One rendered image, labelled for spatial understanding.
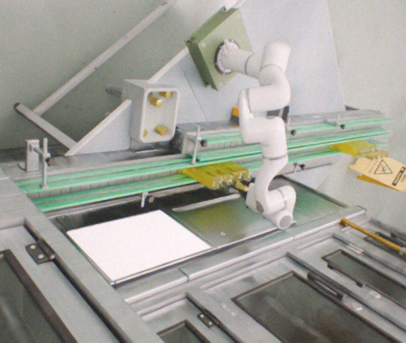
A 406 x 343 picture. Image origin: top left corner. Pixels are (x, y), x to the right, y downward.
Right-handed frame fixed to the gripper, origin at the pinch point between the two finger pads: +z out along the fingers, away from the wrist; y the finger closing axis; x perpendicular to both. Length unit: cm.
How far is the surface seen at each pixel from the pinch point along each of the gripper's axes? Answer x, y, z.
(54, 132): 66, 5, 56
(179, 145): 18.2, 8.1, 27.4
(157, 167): 31.8, 3.0, 17.1
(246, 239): 6.2, -13.7, -16.6
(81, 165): 62, 5, 16
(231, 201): -4.9, -13.9, 14.6
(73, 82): 52, 20, 87
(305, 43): -64, 54, 61
